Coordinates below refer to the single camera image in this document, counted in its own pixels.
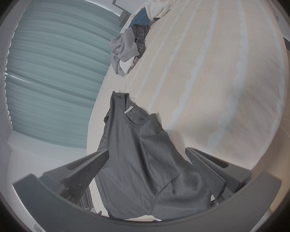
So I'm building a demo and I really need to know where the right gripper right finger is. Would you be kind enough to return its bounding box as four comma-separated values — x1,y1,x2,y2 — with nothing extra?
185,147,252,199

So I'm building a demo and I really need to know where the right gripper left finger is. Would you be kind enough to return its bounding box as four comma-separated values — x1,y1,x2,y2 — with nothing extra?
42,149,110,202

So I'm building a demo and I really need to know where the black T-shirt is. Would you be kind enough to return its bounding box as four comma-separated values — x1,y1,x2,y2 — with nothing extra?
97,91,226,220

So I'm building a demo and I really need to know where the bed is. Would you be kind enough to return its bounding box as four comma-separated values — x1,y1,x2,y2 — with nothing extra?
86,0,290,222

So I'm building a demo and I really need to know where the pile of clothes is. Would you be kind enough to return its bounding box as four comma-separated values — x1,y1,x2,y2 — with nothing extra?
110,0,173,77

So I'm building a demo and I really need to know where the white printed pillow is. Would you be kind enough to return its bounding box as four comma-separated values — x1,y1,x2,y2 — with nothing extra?
121,0,163,33

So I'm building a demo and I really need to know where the grey bedside table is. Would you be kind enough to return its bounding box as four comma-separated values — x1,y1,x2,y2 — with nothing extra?
118,11,131,26

